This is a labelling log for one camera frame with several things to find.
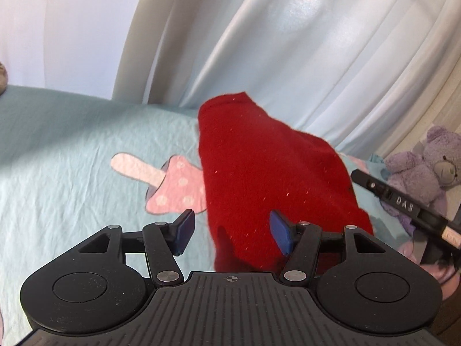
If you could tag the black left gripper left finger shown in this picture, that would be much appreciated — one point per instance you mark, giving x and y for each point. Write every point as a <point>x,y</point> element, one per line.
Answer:
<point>160,243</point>

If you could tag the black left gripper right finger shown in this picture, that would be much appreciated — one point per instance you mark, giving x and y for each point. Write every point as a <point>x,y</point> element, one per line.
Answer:
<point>306,246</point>

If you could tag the red knitted garment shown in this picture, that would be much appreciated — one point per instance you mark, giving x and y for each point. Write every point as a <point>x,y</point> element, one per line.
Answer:
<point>254,164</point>

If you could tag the purple teddy bear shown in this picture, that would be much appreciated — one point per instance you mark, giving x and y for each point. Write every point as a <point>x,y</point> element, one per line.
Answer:
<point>427,176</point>

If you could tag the teal mushroom-print bed sheet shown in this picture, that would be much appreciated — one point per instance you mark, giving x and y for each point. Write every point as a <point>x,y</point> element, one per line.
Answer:
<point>57,185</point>

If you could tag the white sheer curtain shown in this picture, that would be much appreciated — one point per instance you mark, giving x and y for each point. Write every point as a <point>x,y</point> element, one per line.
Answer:
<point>358,73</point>

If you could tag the grey-brown plush toy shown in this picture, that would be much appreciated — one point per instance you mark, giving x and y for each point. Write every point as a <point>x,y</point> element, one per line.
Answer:
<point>4,79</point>

